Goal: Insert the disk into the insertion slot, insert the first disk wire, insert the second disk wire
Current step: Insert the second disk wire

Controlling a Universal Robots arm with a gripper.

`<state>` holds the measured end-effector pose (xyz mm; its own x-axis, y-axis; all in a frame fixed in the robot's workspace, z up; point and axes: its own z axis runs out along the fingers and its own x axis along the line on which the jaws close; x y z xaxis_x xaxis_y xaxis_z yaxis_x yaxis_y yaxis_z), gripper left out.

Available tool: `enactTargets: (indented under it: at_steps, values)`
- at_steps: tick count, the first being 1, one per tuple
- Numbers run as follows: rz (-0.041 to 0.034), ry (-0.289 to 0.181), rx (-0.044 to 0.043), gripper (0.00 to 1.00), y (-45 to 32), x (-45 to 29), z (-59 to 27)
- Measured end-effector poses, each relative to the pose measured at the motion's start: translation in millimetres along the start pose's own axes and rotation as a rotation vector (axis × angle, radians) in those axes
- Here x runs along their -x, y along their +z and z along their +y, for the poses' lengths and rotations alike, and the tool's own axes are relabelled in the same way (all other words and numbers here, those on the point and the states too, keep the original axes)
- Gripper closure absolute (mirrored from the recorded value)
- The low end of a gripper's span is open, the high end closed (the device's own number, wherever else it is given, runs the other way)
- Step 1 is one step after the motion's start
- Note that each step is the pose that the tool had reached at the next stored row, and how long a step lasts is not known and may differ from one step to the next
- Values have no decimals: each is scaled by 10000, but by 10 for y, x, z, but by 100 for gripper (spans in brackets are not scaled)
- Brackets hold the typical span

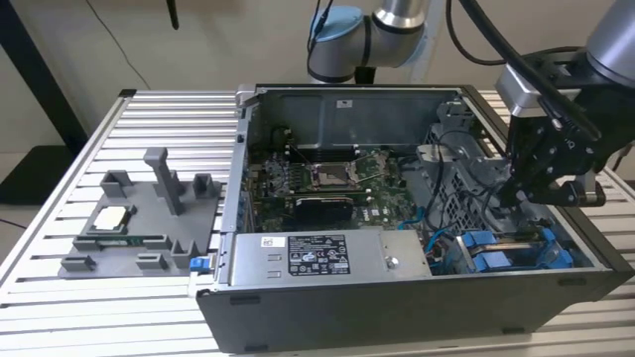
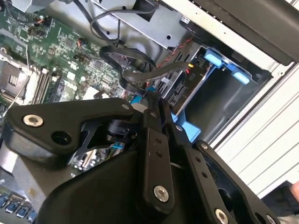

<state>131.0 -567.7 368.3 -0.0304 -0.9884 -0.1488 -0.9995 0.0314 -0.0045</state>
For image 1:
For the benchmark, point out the green RAM stick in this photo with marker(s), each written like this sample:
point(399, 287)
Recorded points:
point(131, 240)

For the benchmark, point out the grey metal disk bay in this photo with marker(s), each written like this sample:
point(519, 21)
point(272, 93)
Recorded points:
point(462, 156)

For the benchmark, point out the silver CPU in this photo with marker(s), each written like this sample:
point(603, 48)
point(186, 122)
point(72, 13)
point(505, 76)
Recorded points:
point(114, 217)

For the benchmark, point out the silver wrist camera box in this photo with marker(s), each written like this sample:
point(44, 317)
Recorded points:
point(521, 89)

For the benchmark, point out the black stand post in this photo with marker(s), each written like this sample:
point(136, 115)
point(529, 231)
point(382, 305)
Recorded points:
point(35, 74)

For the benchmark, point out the black hanging antenna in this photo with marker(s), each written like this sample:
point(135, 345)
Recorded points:
point(172, 15)

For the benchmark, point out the black stand base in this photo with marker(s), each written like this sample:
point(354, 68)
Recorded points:
point(35, 175)

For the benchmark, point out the black RAM slot bank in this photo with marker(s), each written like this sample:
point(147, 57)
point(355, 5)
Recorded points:
point(322, 150)

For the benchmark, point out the CPU socket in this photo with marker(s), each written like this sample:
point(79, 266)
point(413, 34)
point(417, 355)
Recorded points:
point(331, 175)

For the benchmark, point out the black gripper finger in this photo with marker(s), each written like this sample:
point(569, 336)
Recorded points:
point(511, 193)
point(570, 193)

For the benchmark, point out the silver power supply unit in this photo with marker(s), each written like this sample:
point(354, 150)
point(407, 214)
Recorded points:
point(318, 256)

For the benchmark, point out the green motherboard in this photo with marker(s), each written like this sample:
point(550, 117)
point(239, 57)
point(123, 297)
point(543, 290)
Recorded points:
point(382, 193)

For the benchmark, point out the grey parts rack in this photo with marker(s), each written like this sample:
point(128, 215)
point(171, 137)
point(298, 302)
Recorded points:
point(163, 223)

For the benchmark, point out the open grey PC case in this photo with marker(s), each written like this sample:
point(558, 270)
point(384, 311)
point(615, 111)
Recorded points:
point(347, 316)

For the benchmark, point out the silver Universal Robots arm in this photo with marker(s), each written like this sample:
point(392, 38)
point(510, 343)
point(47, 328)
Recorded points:
point(392, 33)

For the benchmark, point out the hard disk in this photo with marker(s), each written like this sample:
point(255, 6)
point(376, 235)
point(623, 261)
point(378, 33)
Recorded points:
point(515, 253)

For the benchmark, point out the blue case latch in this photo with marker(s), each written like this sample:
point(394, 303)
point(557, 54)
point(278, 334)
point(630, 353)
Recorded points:
point(198, 264)

